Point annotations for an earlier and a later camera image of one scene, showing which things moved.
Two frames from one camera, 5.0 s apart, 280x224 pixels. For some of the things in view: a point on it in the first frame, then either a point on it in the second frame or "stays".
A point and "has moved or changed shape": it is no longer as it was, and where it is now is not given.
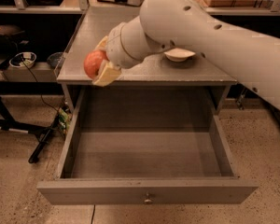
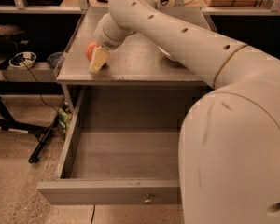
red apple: x=92 y=62 has moved or changed shape
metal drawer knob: x=147 y=200 stays
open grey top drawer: x=139 y=147 stays
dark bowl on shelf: x=55 y=60 stays
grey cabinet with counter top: x=92 y=30 stays
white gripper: x=116 y=48 to x=106 y=43
